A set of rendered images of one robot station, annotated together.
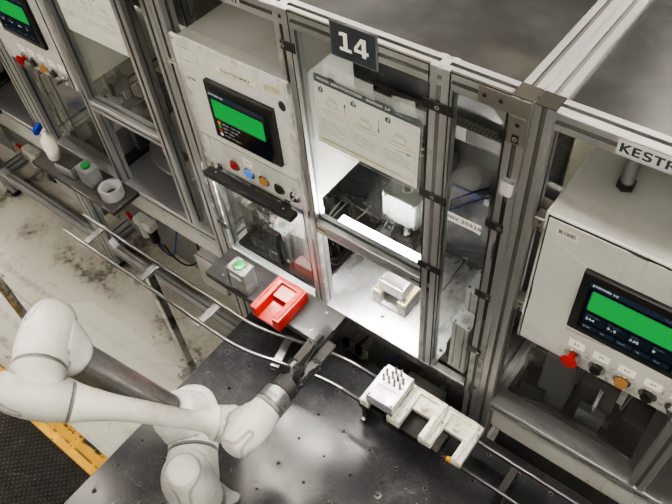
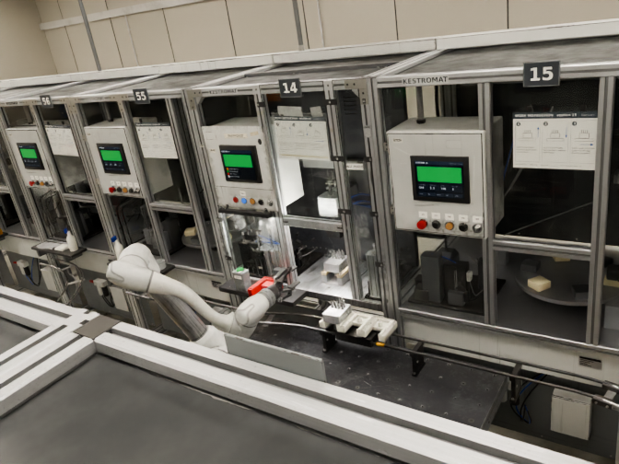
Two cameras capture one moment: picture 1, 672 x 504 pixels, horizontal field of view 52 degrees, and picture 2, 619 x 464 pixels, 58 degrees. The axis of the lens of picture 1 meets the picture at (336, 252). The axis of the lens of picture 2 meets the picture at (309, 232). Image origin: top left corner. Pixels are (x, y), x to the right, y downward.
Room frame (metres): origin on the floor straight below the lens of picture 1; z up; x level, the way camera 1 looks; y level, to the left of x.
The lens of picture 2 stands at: (-1.40, 0.18, 2.36)
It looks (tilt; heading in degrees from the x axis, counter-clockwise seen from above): 22 degrees down; 355
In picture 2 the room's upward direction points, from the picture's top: 9 degrees counter-clockwise
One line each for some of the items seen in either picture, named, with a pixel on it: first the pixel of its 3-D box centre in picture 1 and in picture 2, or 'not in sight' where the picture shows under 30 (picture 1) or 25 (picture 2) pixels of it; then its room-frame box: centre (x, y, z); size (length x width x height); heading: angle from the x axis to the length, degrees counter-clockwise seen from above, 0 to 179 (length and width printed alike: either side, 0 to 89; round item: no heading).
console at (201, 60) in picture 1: (267, 104); (251, 162); (1.59, 0.15, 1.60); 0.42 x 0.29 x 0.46; 48
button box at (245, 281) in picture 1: (244, 274); (242, 278); (1.48, 0.33, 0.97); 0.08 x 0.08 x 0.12; 48
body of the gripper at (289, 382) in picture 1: (291, 380); (274, 291); (0.96, 0.17, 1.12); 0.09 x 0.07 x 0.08; 137
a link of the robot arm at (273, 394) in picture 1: (274, 399); (265, 298); (0.90, 0.22, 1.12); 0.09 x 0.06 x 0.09; 47
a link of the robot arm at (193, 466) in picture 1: (190, 480); not in sight; (0.81, 0.51, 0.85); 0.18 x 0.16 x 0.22; 0
